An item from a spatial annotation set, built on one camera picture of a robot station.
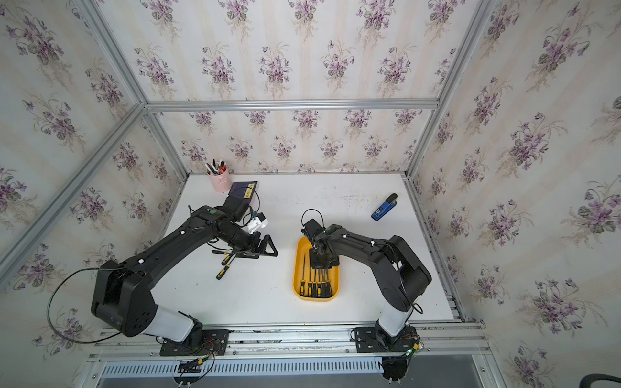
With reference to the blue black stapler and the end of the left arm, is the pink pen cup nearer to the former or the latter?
the end of the left arm

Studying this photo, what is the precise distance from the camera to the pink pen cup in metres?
1.08

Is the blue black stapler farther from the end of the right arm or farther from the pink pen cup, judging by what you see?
the pink pen cup
